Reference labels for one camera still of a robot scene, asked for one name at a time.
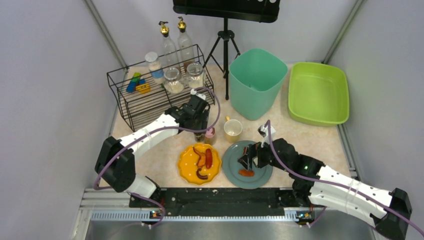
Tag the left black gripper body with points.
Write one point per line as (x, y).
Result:
(201, 125)

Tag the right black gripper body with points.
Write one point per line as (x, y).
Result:
(255, 156)

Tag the grey-blue plate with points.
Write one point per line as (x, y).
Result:
(231, 168)

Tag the black lid spice jar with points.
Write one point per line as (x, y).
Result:
(199, 137)

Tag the pink lid spice jar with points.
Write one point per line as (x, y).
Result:
(210, 136)

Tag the cream yellow mug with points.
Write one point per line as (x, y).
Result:
(233, 129)

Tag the large clear glass jar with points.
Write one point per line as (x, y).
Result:
(173, 80)

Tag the yellow scalloped plate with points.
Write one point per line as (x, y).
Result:
(187, 164)

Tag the blue label jar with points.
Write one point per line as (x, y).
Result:
(155, 67)

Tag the oil bottle gold cap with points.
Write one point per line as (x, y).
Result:
(185, 44)
(168, 47)

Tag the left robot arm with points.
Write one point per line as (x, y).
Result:
(116, 163)

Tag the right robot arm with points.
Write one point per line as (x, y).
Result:
(316, 183)

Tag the orange fried piece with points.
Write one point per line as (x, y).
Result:
(246, 173)

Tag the black tripod stand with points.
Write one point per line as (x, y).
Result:
(226, 35)

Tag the colourful toy blocks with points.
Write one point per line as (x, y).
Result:
(138, 84)

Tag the teal plastic bin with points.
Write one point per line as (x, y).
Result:
(255, 78)

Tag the green plastic tub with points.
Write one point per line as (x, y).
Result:
(318, 94)

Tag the black panel on tripod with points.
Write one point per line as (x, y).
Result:
(262, 11)

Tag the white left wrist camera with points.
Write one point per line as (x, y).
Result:
(193, 92)

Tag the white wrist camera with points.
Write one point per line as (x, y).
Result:
(193, 92)
(267, 132)

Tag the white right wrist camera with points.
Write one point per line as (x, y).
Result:
(267, 132)

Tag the black wire rack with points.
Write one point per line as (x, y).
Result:
(136, 109)

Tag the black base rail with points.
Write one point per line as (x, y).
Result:
(204, 204)

